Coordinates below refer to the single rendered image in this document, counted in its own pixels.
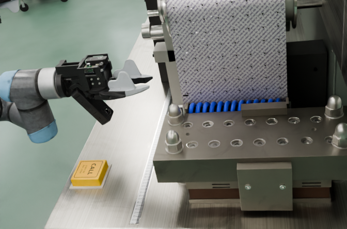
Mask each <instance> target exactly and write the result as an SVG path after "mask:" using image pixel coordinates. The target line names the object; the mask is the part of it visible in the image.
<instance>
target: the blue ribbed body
mask: <svg viewBox="0 0 347 229"><path fill-rule="evenodd" d="M270 102H274V100H273V99H269V100H268V103H270ZM275 102H281V99H280V98H277V99H276V101H275ZM250 103H260V102H259V100H258V99H255V100H254V102H252V101H251V100H247V101H246V103H245V101H244V100H240V101H239V103H238V102H237V101H236V100H234V101H232V103H231V102H230V101H226V102H225V104H224V102H222V101H219V102H218V104H217V102H212V103H211V104H210V103H209V102H205V103H204V104H203V103H202V102H199V103H198V104H196V103H191V104H190V107H189V108H188V113H200V112H201V113H202V112H221V111H222V112H223V111H241V104H250ZM261 103H267V101H266V99H262V100H261Z"/></svg>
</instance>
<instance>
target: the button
mask: <svg viewBox="0 0 347 229"><path fill-rule="evenodd" d="M107 169H108V164H107V161H106V160H80V161H79V163H78V165H77V167H76V169H75V171H74V174H73V176H72V178H71V182H72V185H73V186H101V184H102V182H103V179H104V177H105V174H106V171H107Z"/></svg>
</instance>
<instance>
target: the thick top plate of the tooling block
mask: <svg viewBox="0 0 347 229"><path fill-rule="evenodd" d="M324 113H325V107H307V108H287V114H282V115H271V116H249V117H242V115H241V111H223V112H202V113H185V114H184V116H183V118H184V123H183V124H181V125H179V126H170V125H169V124H168V116H167V114H166V115H165V118H164V121H163V125H162V128H161V132H160V136H159V139H158V142H157V146H156V149H155V153H154V157H153V165H154V169H155V174H156V178H157V182H158V183H189V182H238V174H237V163H238V162H276V161H291V165H292V180H293V181H315V180H347V149H346V150H341V149H337V148H335V147H334V146H333V145H332V139H333V134H334V133H335V128H336V126H337V125H338V124H339V123H346V124H347V106H343V117H342V118H340V119H335V120H334V119H329V118H327V117H326V116H325V114H324ZM169 130H175V131H176V132H177V133H178V135H179V138H180V139H181V141H182V144H183V151H182V152H180V153H179V154H174V155H171V154H168V153H167V152H166V145H165V140H166V133H167V132H168V131H169Z"/></svg>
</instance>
